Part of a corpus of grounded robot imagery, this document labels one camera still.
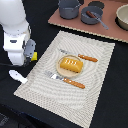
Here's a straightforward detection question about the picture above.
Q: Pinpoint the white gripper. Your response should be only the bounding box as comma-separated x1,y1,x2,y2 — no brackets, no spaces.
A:
3,31,36,66

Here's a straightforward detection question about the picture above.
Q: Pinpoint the white fish-shaped toy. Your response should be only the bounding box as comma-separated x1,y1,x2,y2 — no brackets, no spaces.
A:
9,70,27,84

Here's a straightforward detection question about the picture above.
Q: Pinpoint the orange toy bread loaf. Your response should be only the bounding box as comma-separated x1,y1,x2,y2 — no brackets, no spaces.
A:
60,57,83,73

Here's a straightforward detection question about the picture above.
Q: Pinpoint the brown toy sausage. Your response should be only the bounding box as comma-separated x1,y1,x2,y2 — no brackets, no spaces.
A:
86,11,96,18

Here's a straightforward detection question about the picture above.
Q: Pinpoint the grey round bowl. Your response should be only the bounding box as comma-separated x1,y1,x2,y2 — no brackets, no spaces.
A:
81,6,103,25

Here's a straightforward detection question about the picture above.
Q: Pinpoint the yellow box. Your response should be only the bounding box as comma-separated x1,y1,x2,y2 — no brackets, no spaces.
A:
31,52,37,61

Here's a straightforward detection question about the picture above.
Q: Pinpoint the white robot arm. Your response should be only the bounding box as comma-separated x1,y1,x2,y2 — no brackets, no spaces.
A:
0,0,36,66

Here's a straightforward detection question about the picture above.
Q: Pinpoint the tan round plate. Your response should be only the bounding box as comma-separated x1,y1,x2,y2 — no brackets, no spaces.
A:
56,55,82,78

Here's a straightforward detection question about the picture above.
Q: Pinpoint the dark grey cooking pot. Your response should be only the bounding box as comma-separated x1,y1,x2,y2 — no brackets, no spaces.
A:
58,0,81,19

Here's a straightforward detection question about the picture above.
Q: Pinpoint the grey spoon in bowl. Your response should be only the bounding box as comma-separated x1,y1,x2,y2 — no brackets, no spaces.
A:
93,14,109,30

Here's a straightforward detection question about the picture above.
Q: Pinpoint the beige woven placemat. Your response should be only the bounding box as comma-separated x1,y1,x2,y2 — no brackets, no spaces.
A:
14,31,115,128

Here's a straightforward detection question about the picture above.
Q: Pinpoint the pink stove board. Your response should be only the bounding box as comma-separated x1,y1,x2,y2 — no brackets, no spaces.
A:
48,0,128,43

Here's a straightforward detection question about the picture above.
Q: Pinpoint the beige bowl on stove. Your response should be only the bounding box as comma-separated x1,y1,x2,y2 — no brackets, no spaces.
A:
116,4,128,30

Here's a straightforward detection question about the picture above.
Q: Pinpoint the black cable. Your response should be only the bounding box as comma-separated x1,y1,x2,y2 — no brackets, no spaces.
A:
0,61,13,67

